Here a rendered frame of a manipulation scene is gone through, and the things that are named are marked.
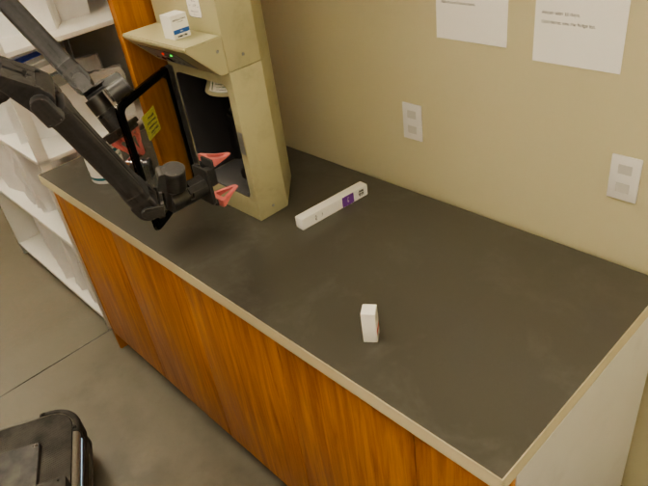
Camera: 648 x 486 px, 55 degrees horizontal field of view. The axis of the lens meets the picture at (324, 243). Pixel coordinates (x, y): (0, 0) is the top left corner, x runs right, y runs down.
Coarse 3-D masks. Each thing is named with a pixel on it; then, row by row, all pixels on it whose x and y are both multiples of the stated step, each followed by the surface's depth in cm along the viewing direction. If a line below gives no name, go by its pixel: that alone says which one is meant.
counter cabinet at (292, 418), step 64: (128, 256) 217; (128, 320) 260; (192, 320) 201; (192, 384) 236; (256, 384) 186; (320, 384) 153; (640, 384) 163; (256, 448) 216; (320, 448) 174; (384, 448) 145; (576, 448) 139
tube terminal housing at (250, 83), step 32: (160, 0) 174; (224, 0) 158; (256, 0) 175; (224, 32) 161; (256, 32) 170; (256, 64) 172; (256, 96) 175; (256, 128) 179; (256, 160) 183; (256, 192) 187; (288, 192) 204
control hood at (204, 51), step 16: (128, 32) 175; (144, 32) 173; (160, 32) 171; (192, 32) 167; (160, 48) 165; (176, 48) 157; (192, 48) 156; (208, 48) 159; (192, 64) 167; (208, 64) 161; (224, 64) 164
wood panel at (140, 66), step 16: (112, 0) 175; (128, 0) 178; (144, 0) 182; (112, 16) 180; (128, 16) 180; (144, 16) 183; (128, 48) 183; (128, 64) 187; (144, 64) 188; (160, 64) 192; (144, 80) 190
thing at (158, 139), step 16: (160, 80) 183; (144, 96) 175; (160, 96) 184; (128, 112) 168; (144, 112) 176; (160, 112) 184; (144, 128) 176; (160, 128) 184; (176, 128) 194; (144, 144) 176; (160, 144) 185; (176, 144) 194; (160, 160) 185; (176, 160) 194; (192, 176) 205
